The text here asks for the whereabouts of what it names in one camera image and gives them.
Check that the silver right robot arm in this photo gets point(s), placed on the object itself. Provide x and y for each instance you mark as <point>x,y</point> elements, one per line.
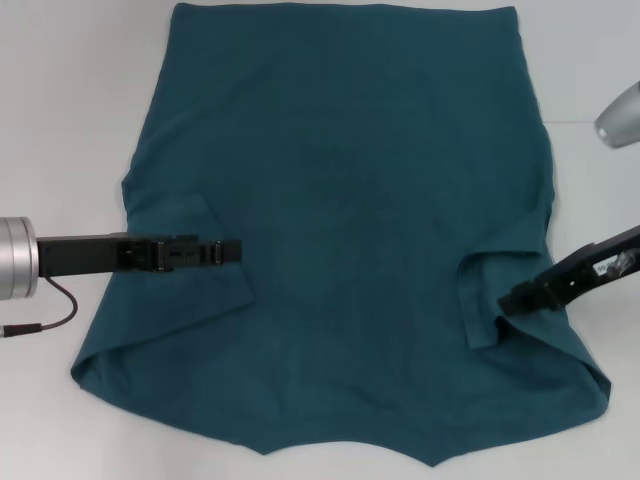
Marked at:
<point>620,120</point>

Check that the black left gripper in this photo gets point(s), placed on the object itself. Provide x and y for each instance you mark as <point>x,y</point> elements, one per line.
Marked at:
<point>85,252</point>

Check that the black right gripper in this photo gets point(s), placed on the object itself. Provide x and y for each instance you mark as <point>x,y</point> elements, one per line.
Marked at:
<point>585,270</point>

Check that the blue t-shirt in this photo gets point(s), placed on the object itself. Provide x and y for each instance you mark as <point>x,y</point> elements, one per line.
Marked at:
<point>340,225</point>

